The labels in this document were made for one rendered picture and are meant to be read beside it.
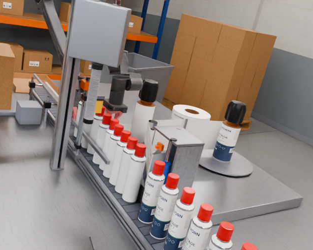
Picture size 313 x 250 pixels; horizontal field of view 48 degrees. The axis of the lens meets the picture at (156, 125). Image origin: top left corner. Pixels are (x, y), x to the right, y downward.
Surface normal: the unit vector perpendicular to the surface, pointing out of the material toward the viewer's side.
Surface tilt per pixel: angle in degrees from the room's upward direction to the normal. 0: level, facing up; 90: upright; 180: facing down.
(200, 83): 90
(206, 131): 90
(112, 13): 90
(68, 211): 0
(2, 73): 90
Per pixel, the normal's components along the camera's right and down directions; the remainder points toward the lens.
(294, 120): -0.77, 0.05
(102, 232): 0.22, -0.92
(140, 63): -0.52, 0.11
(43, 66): 0.58, 0.40
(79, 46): -0.06, 0.33
